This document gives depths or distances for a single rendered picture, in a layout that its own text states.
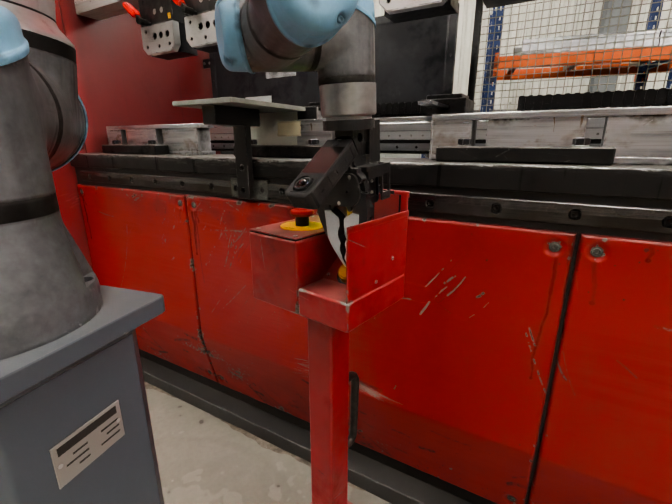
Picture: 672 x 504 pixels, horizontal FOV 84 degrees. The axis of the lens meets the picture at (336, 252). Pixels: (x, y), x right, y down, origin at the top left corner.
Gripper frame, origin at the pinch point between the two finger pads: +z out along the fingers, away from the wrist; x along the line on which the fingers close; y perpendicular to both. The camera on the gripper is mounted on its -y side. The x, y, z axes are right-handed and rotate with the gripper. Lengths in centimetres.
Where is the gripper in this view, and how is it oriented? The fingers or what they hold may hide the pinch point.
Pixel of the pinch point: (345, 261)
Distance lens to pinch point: 56.3
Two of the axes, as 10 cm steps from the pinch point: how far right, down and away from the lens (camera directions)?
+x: -7.8, -1.8, 6.0
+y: 6.2, -3.0, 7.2
